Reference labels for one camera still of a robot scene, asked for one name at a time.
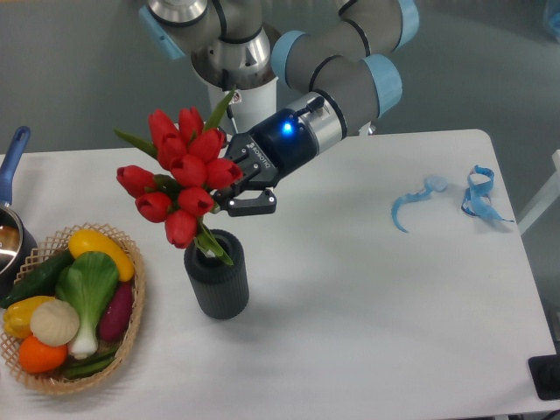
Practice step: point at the blue handled saucepan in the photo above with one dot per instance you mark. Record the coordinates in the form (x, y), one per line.
(16, 241)

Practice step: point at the blue curled ribbon strip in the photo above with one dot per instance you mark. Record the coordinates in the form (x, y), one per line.
(431, 184)

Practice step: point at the purple sweet potato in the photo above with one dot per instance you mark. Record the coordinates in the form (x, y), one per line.
(116, 318)

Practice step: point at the yellow bell pepper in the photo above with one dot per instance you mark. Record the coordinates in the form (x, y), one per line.
(17, 318)

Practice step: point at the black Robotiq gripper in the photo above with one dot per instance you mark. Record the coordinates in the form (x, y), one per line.
(275, 148)

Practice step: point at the cream white garlic bulb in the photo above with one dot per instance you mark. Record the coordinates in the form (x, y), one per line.
(55, 323)

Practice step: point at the dark grey ribbed vase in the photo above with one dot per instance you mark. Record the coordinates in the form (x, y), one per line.
(222, 290)

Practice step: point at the dark green cucumber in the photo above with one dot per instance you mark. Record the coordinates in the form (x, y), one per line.
(41, 281)

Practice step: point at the green bok choy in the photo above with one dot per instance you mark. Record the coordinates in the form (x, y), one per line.
(88, 285)

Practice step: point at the red tulip bouquet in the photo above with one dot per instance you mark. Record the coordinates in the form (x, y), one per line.
(189, 152)

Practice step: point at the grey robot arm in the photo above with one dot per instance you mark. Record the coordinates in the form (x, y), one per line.
(286, 97)

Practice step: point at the black device at edge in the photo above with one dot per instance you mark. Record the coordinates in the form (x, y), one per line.
(545, 375)

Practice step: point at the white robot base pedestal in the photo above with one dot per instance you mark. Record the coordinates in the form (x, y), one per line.
(360, 100)

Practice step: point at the woven wicker basket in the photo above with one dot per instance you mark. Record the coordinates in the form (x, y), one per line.
(54, 383)

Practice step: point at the white frame at right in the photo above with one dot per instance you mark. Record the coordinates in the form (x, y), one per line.
(542, 200)

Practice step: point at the yellow squash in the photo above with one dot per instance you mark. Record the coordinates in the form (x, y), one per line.
(89, 240)

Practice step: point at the orange fruit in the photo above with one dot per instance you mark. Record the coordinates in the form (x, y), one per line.
(35, 357)

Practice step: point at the green pea pods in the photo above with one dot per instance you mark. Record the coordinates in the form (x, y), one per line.
(90, 366)

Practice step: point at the blue ribbon bundle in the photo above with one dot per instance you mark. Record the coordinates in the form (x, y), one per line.
(476, 202)

